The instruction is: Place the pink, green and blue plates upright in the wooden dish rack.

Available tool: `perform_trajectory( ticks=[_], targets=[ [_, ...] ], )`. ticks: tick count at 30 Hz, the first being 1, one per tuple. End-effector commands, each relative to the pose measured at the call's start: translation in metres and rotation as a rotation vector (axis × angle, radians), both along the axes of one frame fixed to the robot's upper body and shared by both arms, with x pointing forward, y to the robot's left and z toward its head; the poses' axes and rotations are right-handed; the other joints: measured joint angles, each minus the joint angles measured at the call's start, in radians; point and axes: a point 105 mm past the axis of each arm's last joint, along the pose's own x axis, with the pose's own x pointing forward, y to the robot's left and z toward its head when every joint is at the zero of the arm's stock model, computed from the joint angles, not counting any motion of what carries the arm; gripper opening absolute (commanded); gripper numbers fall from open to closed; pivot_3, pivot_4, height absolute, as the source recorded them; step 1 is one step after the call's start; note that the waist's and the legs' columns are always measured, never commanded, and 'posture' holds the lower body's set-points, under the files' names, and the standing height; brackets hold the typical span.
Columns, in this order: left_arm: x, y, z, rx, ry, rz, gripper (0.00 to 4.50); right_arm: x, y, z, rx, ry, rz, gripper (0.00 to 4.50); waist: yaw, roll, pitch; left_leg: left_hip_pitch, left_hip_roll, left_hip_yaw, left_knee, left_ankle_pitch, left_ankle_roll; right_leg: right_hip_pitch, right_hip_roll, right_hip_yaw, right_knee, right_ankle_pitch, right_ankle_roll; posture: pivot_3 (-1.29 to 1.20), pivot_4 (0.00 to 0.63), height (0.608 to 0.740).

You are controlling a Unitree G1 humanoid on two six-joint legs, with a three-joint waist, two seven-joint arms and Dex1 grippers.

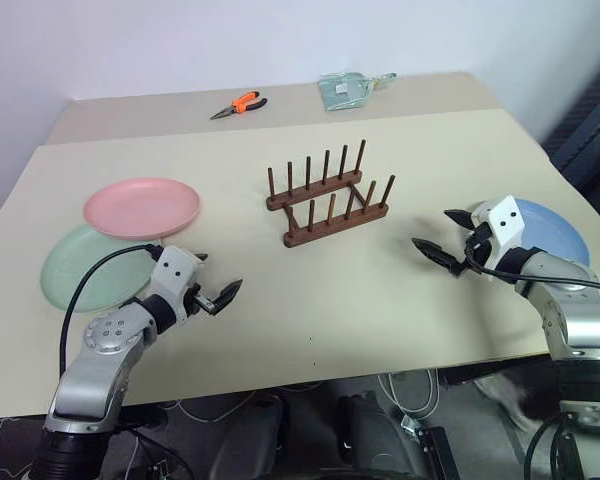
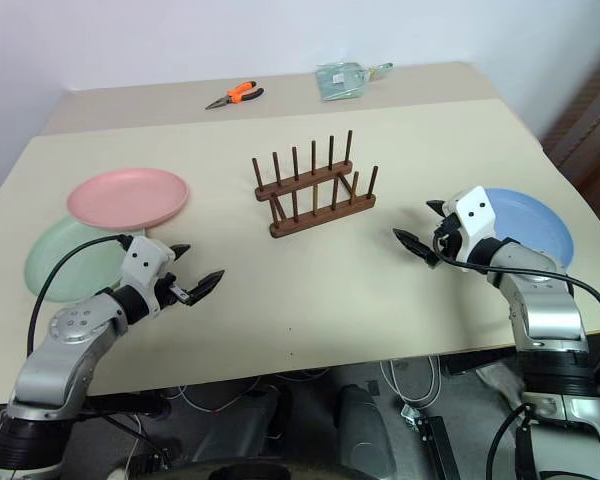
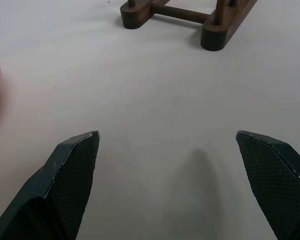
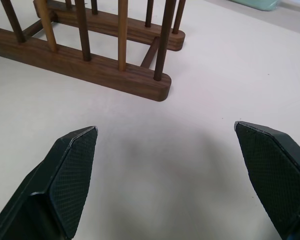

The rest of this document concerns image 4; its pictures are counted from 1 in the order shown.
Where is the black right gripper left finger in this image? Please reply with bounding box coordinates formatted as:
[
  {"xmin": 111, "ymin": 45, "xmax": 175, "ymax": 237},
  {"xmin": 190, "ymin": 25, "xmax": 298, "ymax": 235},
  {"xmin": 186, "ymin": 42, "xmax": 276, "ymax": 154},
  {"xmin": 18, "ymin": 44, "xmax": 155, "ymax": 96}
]
[{"xmin": 0, "ymin": 125, "xmax": 99, "ymax": 240}]

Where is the pale green object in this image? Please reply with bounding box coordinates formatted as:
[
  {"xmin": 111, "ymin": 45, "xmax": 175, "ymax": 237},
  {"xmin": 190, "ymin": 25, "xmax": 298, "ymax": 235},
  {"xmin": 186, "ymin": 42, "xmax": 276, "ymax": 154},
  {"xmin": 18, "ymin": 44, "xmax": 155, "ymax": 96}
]
[{"xmin": 231, "ymin": 0, "xmax": 281, "ymax": 12}]

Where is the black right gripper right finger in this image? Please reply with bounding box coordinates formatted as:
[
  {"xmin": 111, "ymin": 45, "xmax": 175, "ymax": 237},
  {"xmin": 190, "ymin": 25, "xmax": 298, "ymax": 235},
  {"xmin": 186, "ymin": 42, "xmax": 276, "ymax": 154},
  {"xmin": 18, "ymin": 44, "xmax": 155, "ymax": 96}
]
[{"xmin": 234, "ymin": 121, "xmax": 300, "ymax": 240}]

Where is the wooden dish rack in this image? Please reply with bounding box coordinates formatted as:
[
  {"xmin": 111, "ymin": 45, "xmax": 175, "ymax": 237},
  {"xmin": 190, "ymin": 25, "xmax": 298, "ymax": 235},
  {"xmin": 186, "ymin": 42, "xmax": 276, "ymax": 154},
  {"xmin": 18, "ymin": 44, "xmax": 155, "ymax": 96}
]
[{"xmin": 0, "ymin": 0, "xmax": 187, "ymax": 103}]

